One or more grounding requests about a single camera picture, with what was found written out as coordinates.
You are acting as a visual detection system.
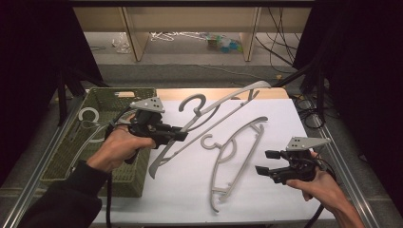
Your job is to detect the black hanging cables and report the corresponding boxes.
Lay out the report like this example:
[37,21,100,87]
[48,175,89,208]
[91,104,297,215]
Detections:
[255,7,302,67]

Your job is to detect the clear plastic bag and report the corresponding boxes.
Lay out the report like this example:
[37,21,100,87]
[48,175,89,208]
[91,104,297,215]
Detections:
[111,31,132,55]

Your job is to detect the beige wooden desk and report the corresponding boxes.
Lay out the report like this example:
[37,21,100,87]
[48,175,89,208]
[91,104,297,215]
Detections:
[72,6,313,63]

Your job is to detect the black metal stand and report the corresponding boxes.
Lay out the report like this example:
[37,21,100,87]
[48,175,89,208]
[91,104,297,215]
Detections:
[272,60,327,127]
[56,67,110,127]

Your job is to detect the aluminium frame rail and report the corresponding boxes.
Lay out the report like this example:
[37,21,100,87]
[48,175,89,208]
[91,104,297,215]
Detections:
[0,94,84,228]
[312,113,382,228]

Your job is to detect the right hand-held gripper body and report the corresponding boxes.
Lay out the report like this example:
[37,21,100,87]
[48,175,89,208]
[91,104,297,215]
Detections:
[275,136,332,185]

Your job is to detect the black curtain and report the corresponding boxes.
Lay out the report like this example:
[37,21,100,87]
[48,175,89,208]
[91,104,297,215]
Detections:
[293,0,403,217]
[0,0,104,186]

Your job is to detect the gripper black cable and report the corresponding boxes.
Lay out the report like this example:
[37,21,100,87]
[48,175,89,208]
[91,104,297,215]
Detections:
[303,157,337,228]
[105,108,134,228]

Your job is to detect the white wire hangers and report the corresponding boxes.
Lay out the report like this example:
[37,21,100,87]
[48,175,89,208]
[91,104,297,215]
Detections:
[149,30,207,43]

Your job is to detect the coiled black cable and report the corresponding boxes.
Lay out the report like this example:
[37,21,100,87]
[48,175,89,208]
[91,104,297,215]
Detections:
[293,93,326,130]

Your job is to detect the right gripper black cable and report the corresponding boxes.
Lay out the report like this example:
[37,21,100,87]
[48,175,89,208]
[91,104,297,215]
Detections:
[303,157,337,228]

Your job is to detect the grey plastic hanger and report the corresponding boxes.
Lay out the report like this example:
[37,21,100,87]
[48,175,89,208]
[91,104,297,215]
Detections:
[200,115,269,214]
[147,80,273,181]
[67,106,111,174]

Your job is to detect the white table sheet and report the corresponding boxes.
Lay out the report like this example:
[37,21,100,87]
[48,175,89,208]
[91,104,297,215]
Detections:
[94,98,336,224]

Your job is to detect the person's left hand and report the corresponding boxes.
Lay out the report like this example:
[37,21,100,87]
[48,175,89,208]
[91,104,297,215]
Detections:
[86,114,157,174]

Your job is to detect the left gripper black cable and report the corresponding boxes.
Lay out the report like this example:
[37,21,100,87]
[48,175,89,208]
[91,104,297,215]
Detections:
[105,108,134,228]

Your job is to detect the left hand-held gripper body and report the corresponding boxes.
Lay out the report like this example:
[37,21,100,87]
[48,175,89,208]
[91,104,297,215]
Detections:
[127,96,166,141]

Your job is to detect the colourful plastic clutter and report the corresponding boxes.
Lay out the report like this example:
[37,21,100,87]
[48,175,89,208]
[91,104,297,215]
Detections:
[205,32,244,54]

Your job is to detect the person's right hand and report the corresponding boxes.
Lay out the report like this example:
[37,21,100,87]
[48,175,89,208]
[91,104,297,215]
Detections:
[285,151,342,211]

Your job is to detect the green woven basket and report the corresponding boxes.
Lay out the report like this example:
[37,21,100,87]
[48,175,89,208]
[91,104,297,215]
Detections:
[40,86,159,198]

